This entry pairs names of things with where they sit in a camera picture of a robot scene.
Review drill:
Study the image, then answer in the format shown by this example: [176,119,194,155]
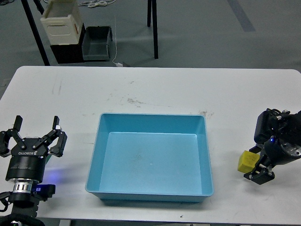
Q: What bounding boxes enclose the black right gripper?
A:
[244,136,301,185]

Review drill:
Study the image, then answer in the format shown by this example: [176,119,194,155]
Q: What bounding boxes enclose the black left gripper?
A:
[0,115,67,183]

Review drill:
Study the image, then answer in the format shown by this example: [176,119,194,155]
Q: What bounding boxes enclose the yellow block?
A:
[238,151,260,173]

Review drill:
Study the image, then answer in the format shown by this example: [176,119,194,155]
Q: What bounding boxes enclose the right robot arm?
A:
[244,108,301,185]

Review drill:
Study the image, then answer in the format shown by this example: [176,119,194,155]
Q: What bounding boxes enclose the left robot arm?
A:
[0,115,67,226]

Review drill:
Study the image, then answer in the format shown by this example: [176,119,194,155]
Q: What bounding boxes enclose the light blue plastic box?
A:
[86,113,214,202]

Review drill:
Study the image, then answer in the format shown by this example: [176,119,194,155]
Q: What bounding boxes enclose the black crate under cream crate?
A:
[50,24,86,64]

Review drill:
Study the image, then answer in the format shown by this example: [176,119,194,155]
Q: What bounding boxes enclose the dark grey open bin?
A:
[82,26,112,61]

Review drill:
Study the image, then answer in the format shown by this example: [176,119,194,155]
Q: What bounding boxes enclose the cream plastic crate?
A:
[40,0,83,45]

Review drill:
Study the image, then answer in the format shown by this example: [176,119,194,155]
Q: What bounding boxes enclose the white cable with plug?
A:
[112,11,124,67]

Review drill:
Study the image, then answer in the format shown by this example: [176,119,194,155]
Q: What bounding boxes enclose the black frame leg left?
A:
[21,0,50,66]

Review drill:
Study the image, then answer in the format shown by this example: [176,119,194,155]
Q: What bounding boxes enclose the white coiled rope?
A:
[77,0,117,8]

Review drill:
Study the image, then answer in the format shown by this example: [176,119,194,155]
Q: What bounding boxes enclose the black frame legs centre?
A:
[147,0,158,59]

